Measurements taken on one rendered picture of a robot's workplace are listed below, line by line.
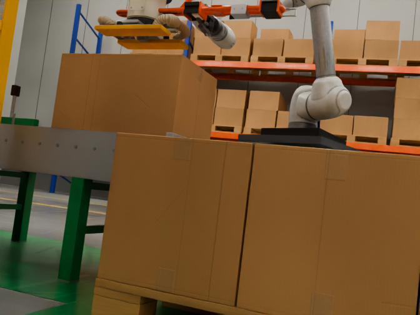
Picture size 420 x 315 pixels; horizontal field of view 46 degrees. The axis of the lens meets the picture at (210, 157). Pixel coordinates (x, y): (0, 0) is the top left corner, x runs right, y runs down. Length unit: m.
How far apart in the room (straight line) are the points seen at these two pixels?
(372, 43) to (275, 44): 1.76
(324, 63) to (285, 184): 1.55
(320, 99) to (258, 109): 7.00
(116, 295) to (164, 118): 0.86
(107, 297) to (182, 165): 0.41
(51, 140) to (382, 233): 1.40
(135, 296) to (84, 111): 1.08
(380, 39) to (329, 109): 7.12
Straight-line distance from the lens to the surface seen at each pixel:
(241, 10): 2.19
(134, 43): 2.46
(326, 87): 2.63
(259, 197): 1.21
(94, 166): 1.97
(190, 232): 1.27
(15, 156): 2.22
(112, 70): 2.18
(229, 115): 9.73
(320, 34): 2.70
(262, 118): 9.56
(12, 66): 5.21
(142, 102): 2.07
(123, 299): 1.38
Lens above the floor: 0.41
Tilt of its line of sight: 4 degrees up
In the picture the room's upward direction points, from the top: 7 degrees clockwise
